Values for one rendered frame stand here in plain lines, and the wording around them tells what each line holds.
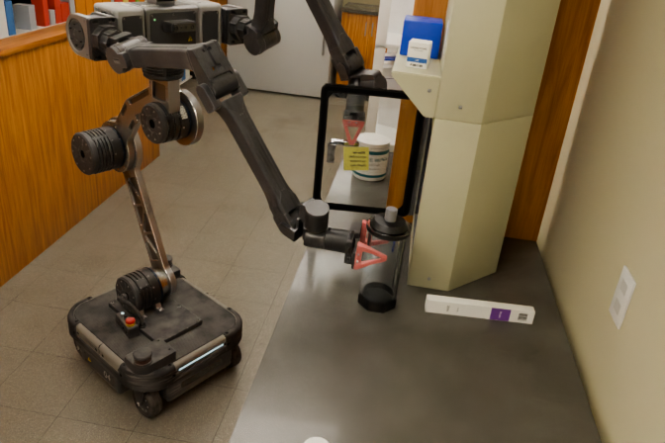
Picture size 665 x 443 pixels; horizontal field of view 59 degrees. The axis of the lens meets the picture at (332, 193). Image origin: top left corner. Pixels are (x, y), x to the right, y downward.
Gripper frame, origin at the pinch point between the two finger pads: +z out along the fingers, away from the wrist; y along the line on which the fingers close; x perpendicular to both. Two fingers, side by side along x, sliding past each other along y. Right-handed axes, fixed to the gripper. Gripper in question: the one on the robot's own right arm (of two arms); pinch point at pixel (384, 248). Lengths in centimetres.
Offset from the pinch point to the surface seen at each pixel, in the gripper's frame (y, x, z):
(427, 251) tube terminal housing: 10.2, 4.7, 11.4
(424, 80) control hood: 10.6, -39.6, 2.6
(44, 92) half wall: 150, 29, -187
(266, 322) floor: 102, 112, -49
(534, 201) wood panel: 47, 2, 44
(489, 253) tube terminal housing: 20.5, 7.9, 28.9
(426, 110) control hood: 10.6, -32.7, 4.2
